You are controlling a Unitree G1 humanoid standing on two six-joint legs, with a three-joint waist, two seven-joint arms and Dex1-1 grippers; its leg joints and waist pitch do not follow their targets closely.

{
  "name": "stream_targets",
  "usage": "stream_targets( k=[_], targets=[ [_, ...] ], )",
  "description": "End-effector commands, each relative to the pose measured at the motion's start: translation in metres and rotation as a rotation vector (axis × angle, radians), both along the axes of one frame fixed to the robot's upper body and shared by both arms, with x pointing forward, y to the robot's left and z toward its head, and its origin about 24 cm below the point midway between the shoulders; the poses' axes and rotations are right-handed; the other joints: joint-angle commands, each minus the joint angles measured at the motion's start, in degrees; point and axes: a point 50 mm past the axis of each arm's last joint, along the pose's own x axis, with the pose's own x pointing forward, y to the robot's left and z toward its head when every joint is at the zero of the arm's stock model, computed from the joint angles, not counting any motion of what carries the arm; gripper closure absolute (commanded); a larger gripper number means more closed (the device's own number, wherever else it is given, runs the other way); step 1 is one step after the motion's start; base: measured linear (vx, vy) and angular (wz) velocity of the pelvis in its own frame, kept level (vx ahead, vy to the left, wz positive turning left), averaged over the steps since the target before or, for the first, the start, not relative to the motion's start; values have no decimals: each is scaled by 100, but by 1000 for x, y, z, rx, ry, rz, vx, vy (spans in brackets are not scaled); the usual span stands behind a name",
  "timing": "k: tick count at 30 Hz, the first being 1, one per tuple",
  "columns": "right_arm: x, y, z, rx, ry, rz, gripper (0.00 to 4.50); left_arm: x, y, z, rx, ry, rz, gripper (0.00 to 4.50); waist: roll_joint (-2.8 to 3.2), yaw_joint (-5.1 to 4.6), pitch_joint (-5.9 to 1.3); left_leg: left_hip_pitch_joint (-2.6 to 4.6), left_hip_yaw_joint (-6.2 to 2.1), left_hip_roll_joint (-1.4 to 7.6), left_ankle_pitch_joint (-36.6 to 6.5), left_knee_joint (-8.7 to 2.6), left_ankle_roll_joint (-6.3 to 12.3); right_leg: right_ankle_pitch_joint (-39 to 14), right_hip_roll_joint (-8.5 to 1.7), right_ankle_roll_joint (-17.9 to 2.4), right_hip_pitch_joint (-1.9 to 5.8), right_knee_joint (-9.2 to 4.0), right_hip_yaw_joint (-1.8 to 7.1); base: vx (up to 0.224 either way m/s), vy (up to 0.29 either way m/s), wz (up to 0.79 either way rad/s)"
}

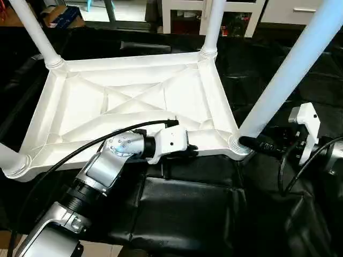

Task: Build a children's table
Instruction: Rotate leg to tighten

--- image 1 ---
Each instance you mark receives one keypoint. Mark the white plastic table leg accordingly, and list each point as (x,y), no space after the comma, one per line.
(9,159)
(35,32)
(289,69)
(213,24)

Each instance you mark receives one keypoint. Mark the white plastic table top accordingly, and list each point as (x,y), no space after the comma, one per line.
(134,91)

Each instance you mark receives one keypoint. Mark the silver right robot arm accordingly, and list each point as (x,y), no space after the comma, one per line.
(333,158)

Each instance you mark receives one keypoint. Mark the black work mat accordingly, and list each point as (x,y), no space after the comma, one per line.
(214,214)

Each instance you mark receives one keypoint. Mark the white drawer unit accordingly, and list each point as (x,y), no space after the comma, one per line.
(292,10)

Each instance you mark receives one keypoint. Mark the white glass door cabinet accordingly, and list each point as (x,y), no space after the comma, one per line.
(187,16)

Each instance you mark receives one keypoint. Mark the grey metal pole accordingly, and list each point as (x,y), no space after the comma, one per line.
(110,9)

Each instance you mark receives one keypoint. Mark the turquoise plastic stool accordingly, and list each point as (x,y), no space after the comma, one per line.
(87,2)

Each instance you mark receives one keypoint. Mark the blue box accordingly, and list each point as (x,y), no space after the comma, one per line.
(64,17)

